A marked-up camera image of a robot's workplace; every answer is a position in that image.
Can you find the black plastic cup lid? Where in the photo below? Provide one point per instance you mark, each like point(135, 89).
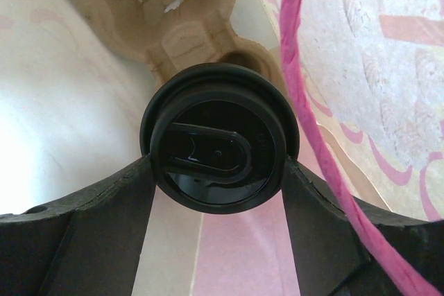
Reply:
point(218, 136)

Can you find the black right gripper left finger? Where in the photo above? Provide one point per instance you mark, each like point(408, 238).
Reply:
point(86, 243)

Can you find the brown pulp cup carrier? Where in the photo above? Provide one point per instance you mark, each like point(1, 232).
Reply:
point(172, 35)

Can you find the kraft paper cakes bag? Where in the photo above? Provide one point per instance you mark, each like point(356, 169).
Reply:
point(71, 111)

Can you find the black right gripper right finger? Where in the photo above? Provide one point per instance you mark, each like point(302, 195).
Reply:
point(329, 257)

